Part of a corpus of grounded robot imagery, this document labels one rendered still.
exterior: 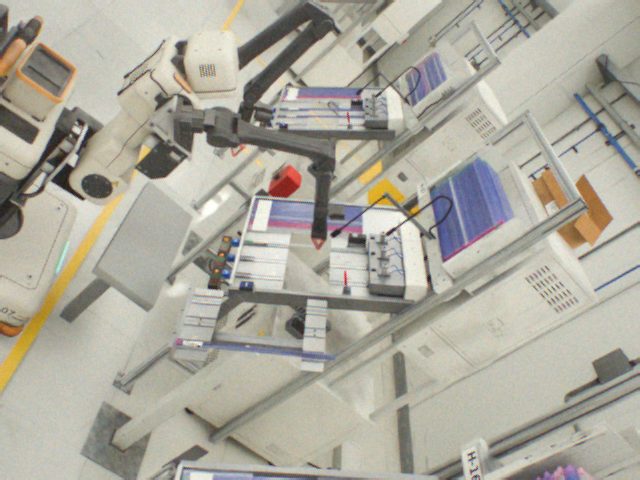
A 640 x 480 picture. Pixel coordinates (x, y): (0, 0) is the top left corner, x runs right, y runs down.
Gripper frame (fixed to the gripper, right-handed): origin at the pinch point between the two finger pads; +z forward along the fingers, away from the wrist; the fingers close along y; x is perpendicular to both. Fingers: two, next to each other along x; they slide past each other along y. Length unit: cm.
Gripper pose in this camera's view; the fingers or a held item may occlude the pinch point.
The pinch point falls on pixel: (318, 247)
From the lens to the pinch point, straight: 255.4
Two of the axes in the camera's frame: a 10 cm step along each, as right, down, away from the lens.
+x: -10.0, -0.7, 0.1
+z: -0.5, 8.2, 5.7
